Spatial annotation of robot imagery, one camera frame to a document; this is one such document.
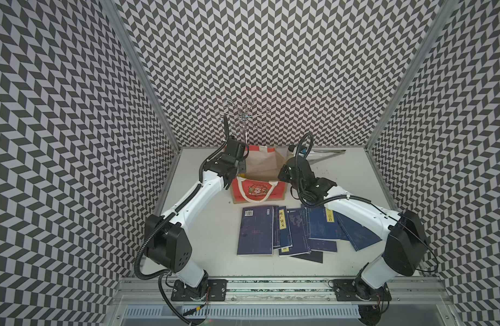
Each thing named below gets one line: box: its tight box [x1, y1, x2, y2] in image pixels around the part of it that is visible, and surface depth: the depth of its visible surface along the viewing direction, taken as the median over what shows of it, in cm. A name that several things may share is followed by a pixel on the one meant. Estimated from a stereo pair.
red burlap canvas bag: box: [231, 145, 287, 204], surface depth 87 cm
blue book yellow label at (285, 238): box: [273, 205, 293, 250], surface depth 86 cm
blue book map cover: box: [278, 207, 312, 258], surface depth 85 cm
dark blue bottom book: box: [289, 249, 324, 264], surface depth 82 cm
